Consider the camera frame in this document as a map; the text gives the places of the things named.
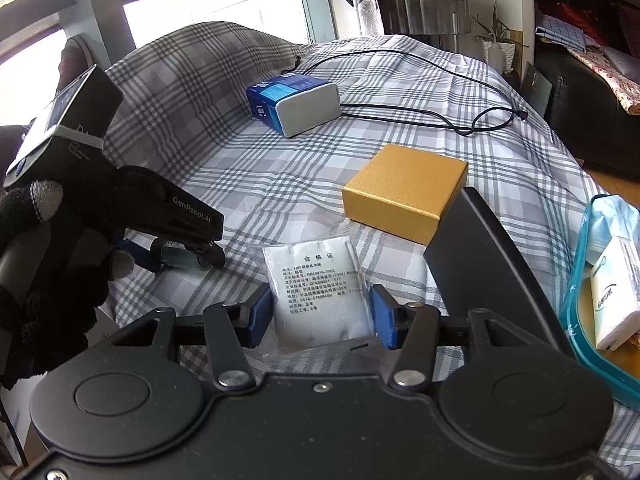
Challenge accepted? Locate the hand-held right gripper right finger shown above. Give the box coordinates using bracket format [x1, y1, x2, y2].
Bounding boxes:
[369, 284, 526, 392]

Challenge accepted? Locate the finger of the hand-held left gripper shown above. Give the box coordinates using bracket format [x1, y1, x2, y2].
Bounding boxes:
[115, 237, 226, 273]

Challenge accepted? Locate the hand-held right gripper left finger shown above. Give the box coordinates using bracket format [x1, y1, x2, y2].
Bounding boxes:
[112, 282, 276, 393]

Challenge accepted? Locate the white cotton pad packet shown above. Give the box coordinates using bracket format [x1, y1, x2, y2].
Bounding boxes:
[261, 234, 376, 358]

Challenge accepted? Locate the teal tin box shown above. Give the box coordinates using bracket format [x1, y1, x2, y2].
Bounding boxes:
[559, 194, 640, 411]

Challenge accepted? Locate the person's left hand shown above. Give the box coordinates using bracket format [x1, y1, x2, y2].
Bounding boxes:
[0, 180, 136, 391]

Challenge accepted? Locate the grey plaid bed sheet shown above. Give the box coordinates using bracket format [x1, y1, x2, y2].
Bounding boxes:
[95, 21, 640, 480]

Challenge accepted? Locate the dark grey flat panel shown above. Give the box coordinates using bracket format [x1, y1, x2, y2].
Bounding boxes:
[424, 186, 572, 361]

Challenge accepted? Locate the gold cardboard box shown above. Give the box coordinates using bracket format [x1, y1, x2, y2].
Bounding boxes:
[341, 144, 469, 246]

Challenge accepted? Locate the blue and white box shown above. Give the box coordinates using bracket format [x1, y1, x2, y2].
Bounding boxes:
[245, 74, 342, 137]

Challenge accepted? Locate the window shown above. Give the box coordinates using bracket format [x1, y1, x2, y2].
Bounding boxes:
[0, 0, 326, 81]

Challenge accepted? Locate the small white carton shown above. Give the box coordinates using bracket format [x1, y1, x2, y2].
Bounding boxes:
[590, 237, 640, 352]

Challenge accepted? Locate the black glass panel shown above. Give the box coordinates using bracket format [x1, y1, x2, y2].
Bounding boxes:
[520, 61, 554, 117]

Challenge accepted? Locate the potted plant white vase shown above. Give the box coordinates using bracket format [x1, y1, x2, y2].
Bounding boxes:
[472, 2, 528, 73]

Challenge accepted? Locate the black leather sofa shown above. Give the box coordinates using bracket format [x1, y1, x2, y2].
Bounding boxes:
[532, 0, 640, 181]

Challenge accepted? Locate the glass side table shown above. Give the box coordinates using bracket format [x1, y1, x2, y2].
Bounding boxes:
[375, 0, 497, 53]

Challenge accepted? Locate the blue plaid cloth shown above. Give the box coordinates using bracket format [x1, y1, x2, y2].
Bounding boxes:
[536, 12, 587, 52]

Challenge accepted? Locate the floral cushion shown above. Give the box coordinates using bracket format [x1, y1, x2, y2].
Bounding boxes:
[570, 46, 640, 116]

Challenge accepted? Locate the black cable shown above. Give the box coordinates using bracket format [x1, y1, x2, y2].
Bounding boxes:
[280, 50, 528, 137]

